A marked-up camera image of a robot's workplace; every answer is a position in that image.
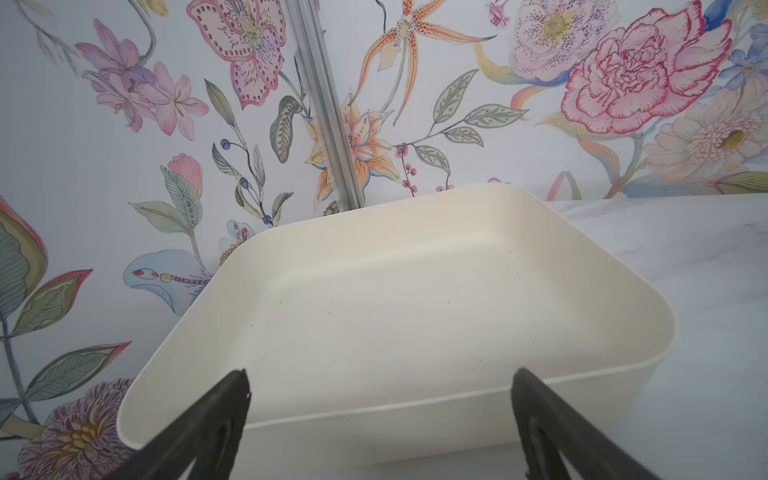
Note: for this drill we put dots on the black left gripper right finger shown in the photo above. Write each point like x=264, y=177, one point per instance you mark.
x=556, y=439

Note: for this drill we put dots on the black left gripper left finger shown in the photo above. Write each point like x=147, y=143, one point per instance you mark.
x=202, y=443

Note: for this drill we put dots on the cream plastic storage box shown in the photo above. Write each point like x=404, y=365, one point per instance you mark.
x=393, y=332

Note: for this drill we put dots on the aluminium corner post left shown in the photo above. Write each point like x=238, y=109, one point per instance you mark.
x=315, y=62

